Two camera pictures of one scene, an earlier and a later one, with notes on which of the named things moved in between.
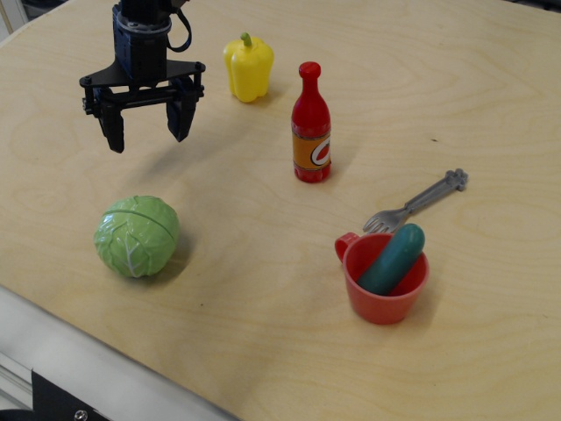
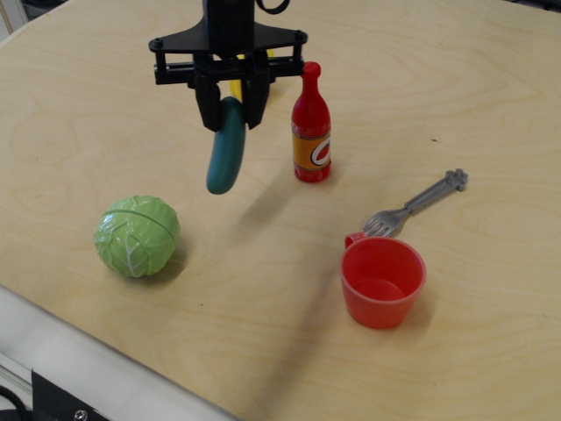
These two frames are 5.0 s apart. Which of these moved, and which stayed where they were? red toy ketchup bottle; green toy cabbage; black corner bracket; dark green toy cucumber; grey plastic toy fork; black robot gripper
Moved: black robot gripper; dark green toy cucumber
Stayed: red toy ketchup bottle; black corner bracket; green toy cabbage; grey plastic toy fork
